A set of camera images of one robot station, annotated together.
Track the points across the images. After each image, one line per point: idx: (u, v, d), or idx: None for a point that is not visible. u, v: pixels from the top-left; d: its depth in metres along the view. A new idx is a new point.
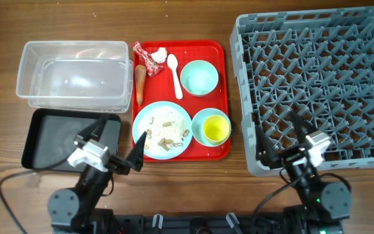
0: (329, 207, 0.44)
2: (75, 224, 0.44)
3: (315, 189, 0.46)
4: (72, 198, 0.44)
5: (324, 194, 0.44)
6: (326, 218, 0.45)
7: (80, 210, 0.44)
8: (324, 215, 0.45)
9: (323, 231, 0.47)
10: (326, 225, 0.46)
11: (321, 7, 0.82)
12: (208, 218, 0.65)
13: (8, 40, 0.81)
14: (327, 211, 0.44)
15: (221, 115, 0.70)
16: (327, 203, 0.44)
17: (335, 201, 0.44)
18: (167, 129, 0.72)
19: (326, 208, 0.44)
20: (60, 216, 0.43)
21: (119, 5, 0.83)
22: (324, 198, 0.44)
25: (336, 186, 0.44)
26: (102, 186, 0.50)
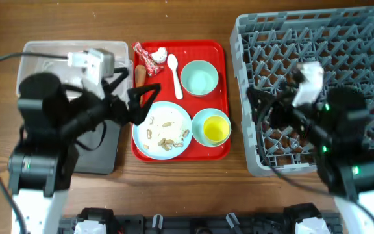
0: (348, 124, 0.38)
2: (43, 132, 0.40)
3: (324, 117, 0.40)
4: None
5: (338, 114, 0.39)
6: (345, 143, 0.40)
7: None
8: (339, 129, 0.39)
9: (355, 169, 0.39)
10: (354, 160, 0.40)
11: (321, 7, 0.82)
12: (208, 218, 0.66)
13: (8, 40, 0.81)
14: (347, 123, 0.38)
15: (221, 115, 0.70)
16: (349, 121, 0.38)
17: (356, 118, 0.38)
18: (167, 129, 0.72)
19: (345, 127, 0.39)
20: (28, 109, 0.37)
21: (119, 5, 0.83)
22: (343, 116, 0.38)
25: (355, 104, 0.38)
26: (90, 121, 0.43)
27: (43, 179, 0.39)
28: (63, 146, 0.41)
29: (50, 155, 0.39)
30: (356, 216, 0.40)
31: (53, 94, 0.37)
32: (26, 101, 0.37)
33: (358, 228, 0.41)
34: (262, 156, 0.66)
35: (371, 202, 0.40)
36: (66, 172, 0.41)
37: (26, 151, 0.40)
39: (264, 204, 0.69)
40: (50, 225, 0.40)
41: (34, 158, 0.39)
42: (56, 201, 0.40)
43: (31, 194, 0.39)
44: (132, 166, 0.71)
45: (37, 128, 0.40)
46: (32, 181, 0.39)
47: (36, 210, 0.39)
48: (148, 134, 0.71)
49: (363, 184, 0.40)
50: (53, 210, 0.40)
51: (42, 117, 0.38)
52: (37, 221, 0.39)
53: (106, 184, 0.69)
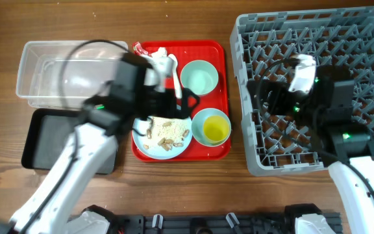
0: (335, 93, 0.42)
2: (123, 95, 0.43)
3: (318, 92, 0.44)
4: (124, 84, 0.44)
5: (326, 83, 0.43)
6: (332, 115, 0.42)
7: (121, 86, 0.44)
8: (328, 98, 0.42)
9: (345, 134, 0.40)
10: (345, 127, 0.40)
11: (321, 7, 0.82)
12: (208, 218, 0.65)
13: (8, 40, 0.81)
14: (334, 91, 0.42)
15: (221, 115, 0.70)
16: (334, 91, 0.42)
17: (343, 87, 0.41)
18: (167, 129, 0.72)
19: (330, 98, 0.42)
20: (123, 68, 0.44)
21: (119, 5, 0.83)
22: (329, 84, 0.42)
25: (341, 75, 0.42)
26: (148, 107, 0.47)
27: (104, 125, 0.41)
28: (130, 107, 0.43)
29: (117, 111, 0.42)
30: (345, 177, 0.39)
31: (143, 64, 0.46)
32: (123, 64, 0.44)
33: (349, 191, 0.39)
34: (262, 156, 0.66)
35: (362, 164, 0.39)
36: (121, 130, 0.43)
37: (93, 102, 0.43)
39: (264, 204, 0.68)
40: (95, 161, 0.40)
41: (106, 106, 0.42)
42: (106, 147, 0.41)
43: (91, 132, 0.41)
44: (132, 166, 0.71)
45: (119, 88, 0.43)
46: (96, 123, 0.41)
47: (91, 142, 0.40)
48: (148, 134, 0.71)
49: (353, 148, 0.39)
50: (102, 153, 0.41)
51: (129, 75, 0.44)
52: (88, 151, 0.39)
53: (106, 184, 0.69)
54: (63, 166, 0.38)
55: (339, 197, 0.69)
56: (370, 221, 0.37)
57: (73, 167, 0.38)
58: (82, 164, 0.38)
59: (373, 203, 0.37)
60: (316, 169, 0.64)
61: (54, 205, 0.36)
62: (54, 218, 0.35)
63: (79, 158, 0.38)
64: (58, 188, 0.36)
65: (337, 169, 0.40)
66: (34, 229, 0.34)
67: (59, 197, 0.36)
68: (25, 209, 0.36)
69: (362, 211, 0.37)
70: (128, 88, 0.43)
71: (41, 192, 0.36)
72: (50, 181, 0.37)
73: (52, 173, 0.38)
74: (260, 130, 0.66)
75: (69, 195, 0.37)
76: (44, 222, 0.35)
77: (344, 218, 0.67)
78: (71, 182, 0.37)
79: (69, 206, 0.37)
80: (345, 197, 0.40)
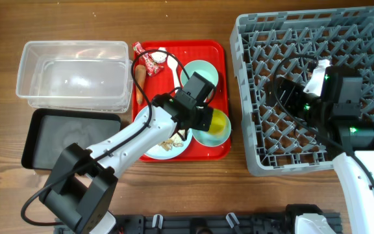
0: (343, 88, 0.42)
2: (187, 101, 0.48)
3: (328, 88, 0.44)
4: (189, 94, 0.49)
5: (336, 80, 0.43)
6: (341, 109, 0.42)
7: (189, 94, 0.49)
8: (337, 95, 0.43)
9: (352, 129, 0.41)
10: (352, 121, 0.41)
11: (321, 7, 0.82)
12: (208, 218, 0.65)
13: (8, 39, 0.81)
14: (342, 87, 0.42)
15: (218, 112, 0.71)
16: (343, 86, 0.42)
17: (352, 83, 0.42)
18: None
19: (338, 93, 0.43)
20: (197, 78, 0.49)
21: (119, 5, 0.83)
22: (338, 82, 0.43)
25: (350, 73, 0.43)
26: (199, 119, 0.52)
27: (168, 117, 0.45)
28: (189, 114, 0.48)
29: (181, 110, 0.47)
30: (350, 169, 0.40)
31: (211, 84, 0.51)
32: (197, 77, 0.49)
33: (351, 182, 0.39)
34: (262, 156, 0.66)
35: (366, 158, 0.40)
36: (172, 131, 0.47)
37: (162, 95, 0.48)
39: (264, 204, 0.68)
40: (156, 136, 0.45)
41: (176, 103, 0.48)
42: (165, 132, 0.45)
43: (160, 112, 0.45)
44: (132, 166, 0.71)
45: (186, 95, 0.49)
46: (166, 110, 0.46)
47: (160, 117, 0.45)
48: None
49: (358, 142, 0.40)
50: (162, 133, 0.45)
51: (200, 87, 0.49)
52: (157, 125, 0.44)
53: None
54: (135, 127, 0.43)
55: (338, 197, 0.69)
56: (370, 213, 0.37)
57: (145, 132, 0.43)
58: (150, 131, 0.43)
59: None
60: (316, 169, 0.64)
61: (124, 151, 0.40)
62: (121, 162, 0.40)
63: (150, 127, 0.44)
64: (130, 139, 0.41)
65: (342, 162, 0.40)
66: (104, 162, 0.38)
67: (128, 147, 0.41)
68: (100, 144, 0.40)
69: (363, 203, 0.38)
70: (193, 97, 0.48)
71: (115, 136, 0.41)
72: (124, 132, 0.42)
73: (126, 128, 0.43)
74: (260, 130, 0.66)
75: (135, 149, 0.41)
76: (113, 162, 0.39)
77: (344, 218, 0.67)
78: (138, 142, 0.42)
79: (128, 161, 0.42)
80: (347, 188, 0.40)
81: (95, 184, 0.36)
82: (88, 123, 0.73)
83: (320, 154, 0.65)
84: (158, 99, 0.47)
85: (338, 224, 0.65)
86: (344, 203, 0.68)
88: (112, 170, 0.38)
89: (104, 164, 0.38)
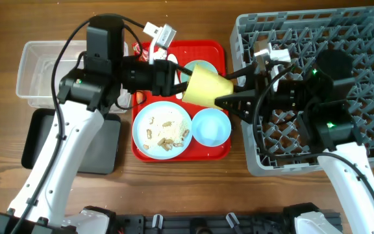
0: (331, 91, 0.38)
2: (100, 65, 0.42)
3: (315, 84, 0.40)
4: (95, 57, 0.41)
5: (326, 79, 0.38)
6: (321, 108, 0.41)
7: (101, 64, 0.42)
8: (323, 94, 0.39)
9: (330, 124, 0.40)
10: (329, 116, 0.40)
11: (321, 7, 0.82)
12: (208, 218, 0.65)
13: (8, 39, 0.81)
14: (330, 91, 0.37)
15: (206, 114, 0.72)
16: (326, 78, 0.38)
17: (341, 87, 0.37)
18: (167, 129, 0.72)
19: (327, 93, 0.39)
20: (95, 37, 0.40)
21: (119, 5, 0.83)
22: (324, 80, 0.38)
25: (342, 71, 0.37)
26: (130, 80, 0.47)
27: (88, 99, 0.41)
28: (110, 77, 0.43)
29: (97, 82, 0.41)
30: (335, 164, 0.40)
31: (117, 30, 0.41)
32: (93, 30, 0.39)
33: (339, 177, 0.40)
34: (262, 156, 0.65)
35: (349, 150, 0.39)
36: (108, 101, 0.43)
37: (74, 76, 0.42)
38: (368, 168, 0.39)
39: (264, 203, 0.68)
40: (82, 139, 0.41)
41: (87, 80, 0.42)
42: (93, 121, 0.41)
43: (77, 106, 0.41)
44: (132, 166, 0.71)
45: (95, 57, 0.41)
46: (79, 95, 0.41)
47: (75, 118, 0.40)
48: (148, 134, 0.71)
49: (338, 136, 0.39)
50: (88, 129, 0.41)
51: (102, 45, 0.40)
52: (74, 129, 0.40)
53: (106, 184, 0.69)
54: (50, 145, 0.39)
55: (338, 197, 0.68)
56: (363, 206, 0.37)
57: (61, 147, 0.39)
58: (69, 143, 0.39)
59: (363, 187, 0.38)
60: (316, 169, 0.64)
61: (49, 186, 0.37)
62: (50, 202, 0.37)
63: (66, 138, 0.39)
64: (50, 171, 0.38)
65: (327, 160, 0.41)
66: (32, 215, 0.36)
67: (52, 181, 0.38)
68: (22, 197, 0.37)
69: (355, 196, 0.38)
70: (104, 57, 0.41)
71: (34, 177, 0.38)
72: (41, 165, 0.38)
73: (41, 154, 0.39)
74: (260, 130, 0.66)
75: (62, 177, 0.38)
76: (43, 206, 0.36)
77: (343, 218, 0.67)
78: (61, 166, 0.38)
79: (63, 188, 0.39)
80: (337, 184, 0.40)
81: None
82: None
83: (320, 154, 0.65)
84: (65, 87, 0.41)
85: (338, 223, 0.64)
86: None
88: (45, 219, 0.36)
89: (35, 217, 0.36)
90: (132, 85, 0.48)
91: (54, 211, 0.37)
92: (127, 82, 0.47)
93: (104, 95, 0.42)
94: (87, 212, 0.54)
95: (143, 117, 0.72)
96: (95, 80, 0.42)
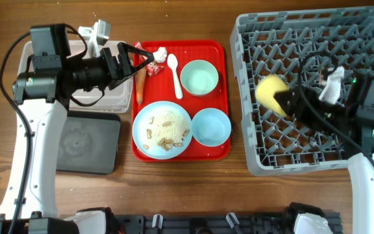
0: (369, 91, 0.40)
2: (50, 62, 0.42)
3: (354, 90, 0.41)
4: (44, 54, 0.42)
5: (373, 88, 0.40)
6: (363, 112, 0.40)
7: (46, 60, 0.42)
8: (363, 95, 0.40)
9: None
10: None
11: (321, 7, 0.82)
12: (208, 218, 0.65)
13: (8, 40, 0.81)
14: (369, 90, 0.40)
15: (200, 114, 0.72)
16: (371, 89, 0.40)
17: None
18: (166, 129, 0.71)
19: (365, 96, 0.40)
20: (36, 35, 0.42)
21: (119, 5, 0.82)
22: (368, 86, 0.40)
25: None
26: (86, 78, 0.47)
27: (44, 93, 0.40)
28: (62, 71, 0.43)
29: (48, 75, 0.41)
30: (363, 165, 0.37)
31: (58, 26, 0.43)
32: (35, 30, 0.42)
33: (362, 184, 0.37)
34: (262, 156, 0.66)
35: None
36: (65, 93, 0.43)
37: (24, 76, 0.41)
38: None
39: (264, 203, 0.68)
40: (53, 131, 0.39)
41: (38, 76, 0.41)
42: (57, 112, 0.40)
43: (36, 104, 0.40)
44: (132, 166, 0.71)
45: (43, 56, 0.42)
46: (36, 95, 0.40)
47: (38, 114, 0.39)
48: (148, 134, 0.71)
49: None
50: (56, 121, 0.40)
51: (47, 41, 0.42)
52: (39, 123, 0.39)
53: (106, 184, 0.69)
54: (20, 145, 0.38)
55: (338, 197, 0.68)
56: None
57: (32, 143, 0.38)
58: (39, 138, 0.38)
59: None
60: (316, 169, 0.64)
61: (33, 182, 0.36)
62: (38, 196, 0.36)
63: (35, 134, 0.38)
64: (28, 169, 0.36)
65: (357, 161, 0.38)
66: (24, 213, 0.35)
67: (34, 177, 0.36)
68: (9, 200, 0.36)
69: (372, 206, 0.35)
70: (52, 52, 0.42)
71: (15, 178, 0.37)
72: (19, 166, 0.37)
73: (15, 155, 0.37)
74: (260, 130, 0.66)
75: (41, 173, 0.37)
76: (32, 202, 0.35)
77: (343, 218, 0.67)
78: (37, 160, 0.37)
79: (48, 181, 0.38)
80: (357, 188, 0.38)
81: (32, 232, 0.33)
82: (87, 123, 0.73)
83: (320, 154, 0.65)
84: (19, 89, 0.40)
85: (338, 223, 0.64)
86: (343, 203, 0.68)
88: (39, 212, 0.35)
89: (27, 214, 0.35)
90: (88, 83, 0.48)
91: (46, 203, 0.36)
92: (83, 80, 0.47)
93: (59, 87, 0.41)
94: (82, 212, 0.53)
95: (143, 119, 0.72)
96: (47, 73, 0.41)
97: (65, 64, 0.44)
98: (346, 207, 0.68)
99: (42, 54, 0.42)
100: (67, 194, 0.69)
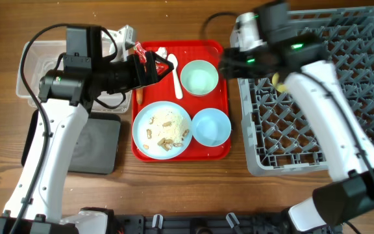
0: (273, 15, 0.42)
2: (80, 64, 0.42)
3: (260, 27, 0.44)
4: (76, 55, 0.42)
5: (263, 17, 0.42)
6: (278, 36, 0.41)
7: (77, 60, 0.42)
8: (264, 23, 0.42)
9: (298, 45, 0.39)
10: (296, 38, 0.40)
11: (321, 7, 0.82)
12: (208, 218, 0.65)
13: (8, 40, 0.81)
14: (264, 16, 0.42)
15: (208, 113, 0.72)
16: (271, 14, 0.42)
17: (273, 12, 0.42)
18: (167, 129, 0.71)
19: (268, 22, 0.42)
20: (73, 34, 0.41)
21: (119, 5, 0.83)
22: (267, 12, 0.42)
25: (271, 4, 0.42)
26: (113, 81, 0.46)
27: (69, 95, 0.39)
28: (91, 73, 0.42)
29: (76, 77, 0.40)
30: (301, 84, 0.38)
31: (95, 29, 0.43)
32: (72, 28, 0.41)
33: (308, 99, 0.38)
34: (262, 156, 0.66)
35: (319, 71, 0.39)
36: (91, 95, 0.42)
37: (53, 73, 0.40)
38: (335, 86, 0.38)
39: (264, 203, 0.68)
40: (70, 134, 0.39)
41: (66, 76, 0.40)
42: (78, 116, 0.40)
43: (59, 104, 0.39)
44: (132, 166, 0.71)
45: (75, 56, 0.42)
46: (61, 95, 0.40)
47: (59, 114, 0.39)
48: (148, 134, 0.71)
49: (304, 55, 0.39)
50: (74, 125, 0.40)
51: (82, 42, 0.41)
52: (59, 125, 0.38)
53: (106, 184, 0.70)
54: (38, 145, 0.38)
55: None
56: (334, 125, 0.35)
57: (49, 145, 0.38)
58: (56, 140, 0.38)
59: (330, 103, 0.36)
60: (316, 169, 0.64)
61: (43, 184, 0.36)
62: (45, 199, 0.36)
63: (53, 135, 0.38)
64: (40, 169, 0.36)
65: (297, 87, 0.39)
66: (29, 214, 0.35)
67: (45, 178, 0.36)
68: (16, 198, 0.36)
69: (326, 116, 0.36)
70: (84, 54, 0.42)
71: (26, 177, 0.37)
72: (32, 163, 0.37)
73: (30, 155, 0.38)
74: (260, 130, 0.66)
75: (53, 175, 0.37)
76: (37, 203, 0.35)
77: None
78: (51, 162, 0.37)
79: (57, 184, 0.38)
80: (308, 110, 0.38)
81: None
82: (87, 123, 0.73)
83: (320, 154, 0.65)
84: (44, 86, 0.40)
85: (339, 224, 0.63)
86: None
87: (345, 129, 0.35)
88: (43, 216, 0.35)
89: (31, 215, 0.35)
90: (115, 86, 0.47)
91: (51, 207, 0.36)
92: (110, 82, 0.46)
93: (86, 90, 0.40)
94: (84, 212, 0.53)
95: (144, 120, 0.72)
96: (76, 75, 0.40)
97: (97, 64, 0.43)
98: None
99: (74, 54, 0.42)
100: (67, 194, 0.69)
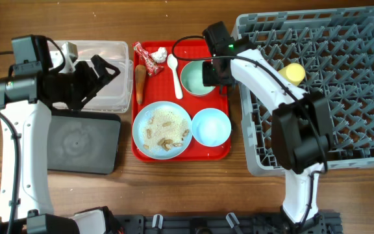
0: (215, 34, 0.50)
2: (31, 68, 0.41)
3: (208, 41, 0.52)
4: (26, 62, 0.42)
5: (210, 34, 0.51)
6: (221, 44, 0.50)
7: (28, 66, 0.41)
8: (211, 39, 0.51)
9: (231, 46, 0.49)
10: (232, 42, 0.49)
11: (321, 8, 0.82)
12: (208, 218, 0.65)
13: (8, 40, 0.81)
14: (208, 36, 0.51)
15: (206, 113, 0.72)
16: (213, 32, 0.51)
17: (215, 30, 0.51)
18: (167, 129, 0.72)
19: (214, 38, 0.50)
20: (17, 43, 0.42)
21: (119, 4, 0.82)
22: (211, 31, 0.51)
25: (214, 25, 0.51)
26: (70, 93, 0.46)
27: (25, 95, 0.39)
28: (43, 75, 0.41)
29: (29, 76, 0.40)
30: (237, 63, 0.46)
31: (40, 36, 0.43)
32: (17, 39, 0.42)
33: (244, 73, 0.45)
34: (262, 156, 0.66)
35: (247, 54, 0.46)
36: (47, 94, 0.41)
37: (3, 80, 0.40)
38: (263, 60, 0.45)
39: (264, 203, 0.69)
40: (39, 131, 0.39)
41: (19, 78, 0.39)
42: (40, 113, 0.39)
43: (17, 107, 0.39)
44: (132, 166, 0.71)
45: (25, 63, 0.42)
46: (17, 98, 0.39)
47: (23, 115, 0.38)
48: (147, 134, 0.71)
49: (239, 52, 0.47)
50: (41, 121, 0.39)
51: (28, 48, 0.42)
52: (25, 124, 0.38)
53: (106, 184, 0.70)
54: (8, 148, 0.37)
55: (338, 197, 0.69)
56: (263, 83, 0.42)
57: (20, 145, 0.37)
58: (26, 140, 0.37)
59: (260, 70, 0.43)
60: None
61: (25, 183, 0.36)
62: (33, 195, 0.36)
63: (21, 136, 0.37)
64: (19, 169, 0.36)
65: (237, 69, 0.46)
66: (21, 213, 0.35)
67: (26, 177, 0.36)
68: (3, 203, 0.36)
69: (257, 78, 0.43)
70: (33, 60, 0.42)
71: (6, 181, 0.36)
72: (8, 166, 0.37)
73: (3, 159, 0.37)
74: (260, 130, 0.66)
75: (32, 173, 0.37)
76: (26, 201, 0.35)
77: (343, 218, 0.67)
78: (27, 161, 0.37)
79: (41, 181, 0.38)
80: (248, 81, 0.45)
81: (32, 229, 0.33)
82: (87, 123, 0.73)
83: None
84: None
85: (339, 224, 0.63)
86: (343, 203, 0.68)
87: (273, 83, 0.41)
88: (36, 210, 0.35)
89: (23, 213, 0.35)
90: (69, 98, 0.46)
91: (42, 202, 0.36)
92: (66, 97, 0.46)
93: (40, 86, 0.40)
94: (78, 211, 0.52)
95: (140, 123, 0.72)
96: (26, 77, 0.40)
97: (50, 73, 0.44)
98: (347, 207, 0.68)
99: (23, 63, 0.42)
100: (67, 194, 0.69)
